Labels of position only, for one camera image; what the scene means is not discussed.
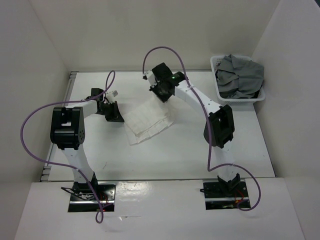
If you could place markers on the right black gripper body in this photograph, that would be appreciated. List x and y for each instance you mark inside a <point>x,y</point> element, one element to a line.
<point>159,83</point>

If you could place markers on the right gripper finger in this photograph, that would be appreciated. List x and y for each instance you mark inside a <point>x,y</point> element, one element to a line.
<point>163,96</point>
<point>155,90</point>

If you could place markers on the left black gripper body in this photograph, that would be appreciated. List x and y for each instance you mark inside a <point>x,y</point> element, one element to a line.
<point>107,109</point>

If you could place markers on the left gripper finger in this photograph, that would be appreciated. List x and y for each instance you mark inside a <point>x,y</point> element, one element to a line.
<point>115,119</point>
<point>116,111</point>

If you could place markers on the white pleated skirt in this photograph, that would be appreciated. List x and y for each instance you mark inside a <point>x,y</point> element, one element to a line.
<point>148,120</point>

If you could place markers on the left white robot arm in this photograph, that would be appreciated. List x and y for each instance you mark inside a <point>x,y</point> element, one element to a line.
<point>68,134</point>

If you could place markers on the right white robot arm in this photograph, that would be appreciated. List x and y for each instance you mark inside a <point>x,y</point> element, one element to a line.
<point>219,127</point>

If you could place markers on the grey skirt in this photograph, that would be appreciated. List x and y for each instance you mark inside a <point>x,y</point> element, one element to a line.
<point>239,78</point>

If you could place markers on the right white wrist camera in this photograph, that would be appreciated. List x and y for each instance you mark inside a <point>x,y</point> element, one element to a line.
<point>150,77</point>

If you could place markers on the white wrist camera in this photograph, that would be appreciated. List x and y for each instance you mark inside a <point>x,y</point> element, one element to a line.
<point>111,95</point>
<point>150,77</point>

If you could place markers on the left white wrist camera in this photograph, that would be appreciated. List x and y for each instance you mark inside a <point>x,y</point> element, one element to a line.
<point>111,95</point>

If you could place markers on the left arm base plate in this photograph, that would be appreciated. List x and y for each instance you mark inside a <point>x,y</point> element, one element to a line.
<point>105,192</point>

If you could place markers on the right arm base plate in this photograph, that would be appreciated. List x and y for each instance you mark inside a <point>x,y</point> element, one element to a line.
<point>215,199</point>

